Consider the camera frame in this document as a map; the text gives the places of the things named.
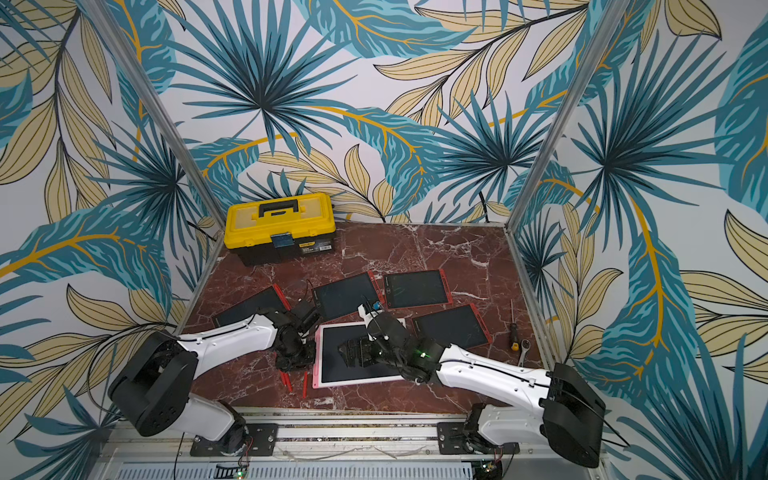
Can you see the red tablet right front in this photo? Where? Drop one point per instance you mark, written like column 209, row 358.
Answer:
column 462, row 326

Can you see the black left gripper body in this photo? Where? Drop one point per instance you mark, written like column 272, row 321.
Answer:
column 298, row 356

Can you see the red tablet right back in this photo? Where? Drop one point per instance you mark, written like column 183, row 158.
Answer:
column 416, row 289

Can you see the red tablet far left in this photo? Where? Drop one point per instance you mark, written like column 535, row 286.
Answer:
column 269, row 298

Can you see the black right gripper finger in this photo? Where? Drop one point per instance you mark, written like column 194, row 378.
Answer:
column 350, row 345
column 350, row 358

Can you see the red tablet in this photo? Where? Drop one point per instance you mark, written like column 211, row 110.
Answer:
column 269, row 298
column 343, row 297
column 462, row 326
column 416, row 289

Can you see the red tablet centre back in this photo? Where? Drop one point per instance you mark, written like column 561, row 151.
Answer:
column 343, row 297

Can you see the large pink writing tablet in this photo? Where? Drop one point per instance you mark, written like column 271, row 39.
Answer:
column 329, row 368

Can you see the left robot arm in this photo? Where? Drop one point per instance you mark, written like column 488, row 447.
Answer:
column 153, row 390

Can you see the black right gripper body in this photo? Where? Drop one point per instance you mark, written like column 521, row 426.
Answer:
column 362, row 349

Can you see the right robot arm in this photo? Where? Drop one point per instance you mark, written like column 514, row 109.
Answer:
column 565, row 411

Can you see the black yellow screwdriver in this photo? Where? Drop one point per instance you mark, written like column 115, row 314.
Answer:
column 513, row 329

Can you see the yellow black toolbox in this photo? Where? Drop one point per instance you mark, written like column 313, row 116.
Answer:
column 274, row 231

